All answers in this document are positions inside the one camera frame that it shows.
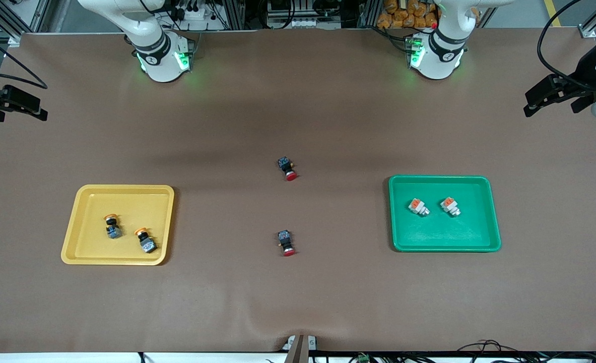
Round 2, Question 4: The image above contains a yellow push button switch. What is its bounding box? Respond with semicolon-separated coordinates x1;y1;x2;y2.
134;228;158;254
103;214;123;240

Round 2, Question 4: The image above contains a yellow plastic tray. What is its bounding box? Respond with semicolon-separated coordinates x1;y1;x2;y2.
60;184;175;266

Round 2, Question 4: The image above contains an orange packets pile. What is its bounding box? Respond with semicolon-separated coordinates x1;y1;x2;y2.
377;0;438;29

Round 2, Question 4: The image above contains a green plastic tray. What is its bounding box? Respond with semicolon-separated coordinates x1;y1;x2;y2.
388;174;502;253

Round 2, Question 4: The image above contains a white power strip with plugs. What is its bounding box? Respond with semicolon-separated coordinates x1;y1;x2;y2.
169;0;219;24

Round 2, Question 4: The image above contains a brown table mat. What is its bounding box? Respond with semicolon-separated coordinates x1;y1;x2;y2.
0;28;596;353

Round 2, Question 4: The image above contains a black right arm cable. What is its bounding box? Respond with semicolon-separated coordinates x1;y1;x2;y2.
0;29;48;90

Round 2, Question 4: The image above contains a black cable bundle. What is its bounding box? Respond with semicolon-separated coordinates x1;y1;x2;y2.
454;340;596;363

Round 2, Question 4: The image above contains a red push button switch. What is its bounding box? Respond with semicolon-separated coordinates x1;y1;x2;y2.
277;230;297;257
277;157;298;182

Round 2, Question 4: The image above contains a grey camera mount clamp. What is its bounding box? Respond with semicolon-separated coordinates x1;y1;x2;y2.
283;334;318;363

